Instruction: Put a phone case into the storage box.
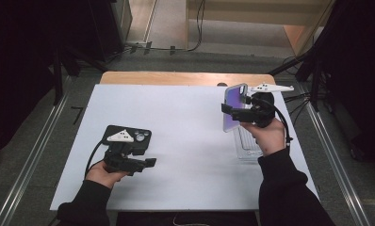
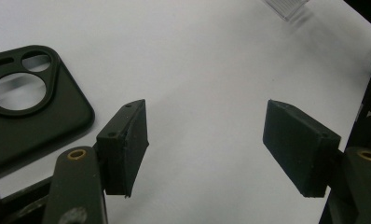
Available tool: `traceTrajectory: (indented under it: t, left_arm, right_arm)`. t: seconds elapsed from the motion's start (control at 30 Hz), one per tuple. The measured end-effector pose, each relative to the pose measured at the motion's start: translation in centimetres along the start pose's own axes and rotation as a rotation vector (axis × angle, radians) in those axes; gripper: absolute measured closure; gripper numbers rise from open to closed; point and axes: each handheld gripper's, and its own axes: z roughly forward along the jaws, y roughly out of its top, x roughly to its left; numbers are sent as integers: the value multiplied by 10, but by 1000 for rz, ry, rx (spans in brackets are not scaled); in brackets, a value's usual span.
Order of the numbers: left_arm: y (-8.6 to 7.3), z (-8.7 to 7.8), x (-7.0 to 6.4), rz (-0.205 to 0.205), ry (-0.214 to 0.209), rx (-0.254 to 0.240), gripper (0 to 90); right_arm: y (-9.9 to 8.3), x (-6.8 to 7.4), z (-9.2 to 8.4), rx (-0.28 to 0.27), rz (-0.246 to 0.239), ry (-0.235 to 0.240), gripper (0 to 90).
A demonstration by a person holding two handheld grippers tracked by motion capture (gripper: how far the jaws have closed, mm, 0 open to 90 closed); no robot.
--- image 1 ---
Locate black metal stand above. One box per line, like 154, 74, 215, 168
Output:
51, 43, 109, 106
268, 43, 323, 113

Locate person's black clothing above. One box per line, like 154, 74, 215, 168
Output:
115, 211, 259, 226

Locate wooden table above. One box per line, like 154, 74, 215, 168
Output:
99, 71, 277, 88

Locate black hanging cable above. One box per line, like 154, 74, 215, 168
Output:
187, 0, 207, 53

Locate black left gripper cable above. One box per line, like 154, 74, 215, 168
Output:
84, 140, 106, 178

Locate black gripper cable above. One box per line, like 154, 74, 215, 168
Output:
254, 96, 294, 147
84, 140, 106, 178

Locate shiny smartphone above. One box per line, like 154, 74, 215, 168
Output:
222, 83, 250, 133

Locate person's left hand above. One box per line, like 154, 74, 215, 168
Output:
85, 160, 131, 190

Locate clear plastic tray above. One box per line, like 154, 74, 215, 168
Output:
233, 125, 266, 162

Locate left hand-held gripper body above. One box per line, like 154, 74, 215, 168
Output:
103, 128, 146, 176

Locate beige wooden cabinet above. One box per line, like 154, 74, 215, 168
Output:
185, 0, 336, 57

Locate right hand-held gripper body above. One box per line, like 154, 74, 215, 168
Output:
238, 83, 295, 128

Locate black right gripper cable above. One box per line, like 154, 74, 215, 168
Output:
254, 96, 294, 147

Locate black curtain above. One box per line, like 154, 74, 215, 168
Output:
0, 0, 127, 159
312, 0, 375, 169

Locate person's right hand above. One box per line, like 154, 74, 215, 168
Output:
240, 118, 286, 157

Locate black floor cables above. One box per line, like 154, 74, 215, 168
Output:
284, 90, 316, 124

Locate metal floor rail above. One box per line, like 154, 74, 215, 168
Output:
0, 74, 73, 226
297, 83, 372, 226

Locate white table cover sheet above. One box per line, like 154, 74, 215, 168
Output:
49, 84, 319, 212

